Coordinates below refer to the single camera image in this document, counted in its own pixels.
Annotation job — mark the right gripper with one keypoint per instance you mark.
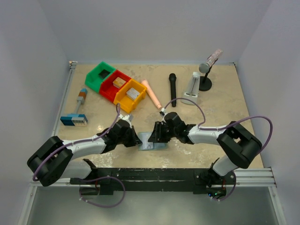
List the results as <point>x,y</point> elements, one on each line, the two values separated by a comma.
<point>157,136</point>

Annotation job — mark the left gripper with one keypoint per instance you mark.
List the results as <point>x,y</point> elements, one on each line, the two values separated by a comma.
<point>135,140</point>

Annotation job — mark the sage green card holder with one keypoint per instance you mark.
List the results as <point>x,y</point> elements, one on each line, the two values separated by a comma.
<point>157,146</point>

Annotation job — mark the white credit card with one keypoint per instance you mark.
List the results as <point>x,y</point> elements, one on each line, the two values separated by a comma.
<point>145,144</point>

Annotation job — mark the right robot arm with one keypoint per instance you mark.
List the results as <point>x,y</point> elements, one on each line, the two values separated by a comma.
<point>239,145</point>

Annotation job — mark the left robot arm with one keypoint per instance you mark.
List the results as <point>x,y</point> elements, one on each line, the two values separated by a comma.
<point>50,161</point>

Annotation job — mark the yellow plastic bin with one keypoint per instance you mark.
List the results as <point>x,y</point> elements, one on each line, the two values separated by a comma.
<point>125,102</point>

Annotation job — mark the block in yellow bin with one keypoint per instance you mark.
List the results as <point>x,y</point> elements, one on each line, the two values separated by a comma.
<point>132,94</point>

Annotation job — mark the pink microphone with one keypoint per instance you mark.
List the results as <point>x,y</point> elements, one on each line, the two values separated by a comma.
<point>152,94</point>

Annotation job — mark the grey metronome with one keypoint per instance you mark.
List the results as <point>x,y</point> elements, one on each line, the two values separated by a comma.
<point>192,90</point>

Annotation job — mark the black microphone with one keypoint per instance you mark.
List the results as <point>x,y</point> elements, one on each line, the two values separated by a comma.
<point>172,80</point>

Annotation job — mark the block in red bin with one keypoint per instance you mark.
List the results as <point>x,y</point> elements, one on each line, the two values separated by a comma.
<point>119,82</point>

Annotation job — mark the toy block hammer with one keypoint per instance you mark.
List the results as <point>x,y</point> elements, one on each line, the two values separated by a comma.
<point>76,119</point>

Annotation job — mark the black microphone stand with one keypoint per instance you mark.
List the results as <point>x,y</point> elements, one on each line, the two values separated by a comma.
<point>205,82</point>

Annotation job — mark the green plastic bin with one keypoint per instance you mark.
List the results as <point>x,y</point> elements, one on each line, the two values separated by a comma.
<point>97,75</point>

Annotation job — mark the glitter microphone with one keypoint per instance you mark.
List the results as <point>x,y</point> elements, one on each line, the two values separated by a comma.
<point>209,61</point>

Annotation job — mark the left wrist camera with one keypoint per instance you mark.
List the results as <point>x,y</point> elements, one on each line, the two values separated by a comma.
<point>128,117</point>

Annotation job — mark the aluminium frame rail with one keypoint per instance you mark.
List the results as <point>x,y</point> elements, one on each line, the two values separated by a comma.
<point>32,187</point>

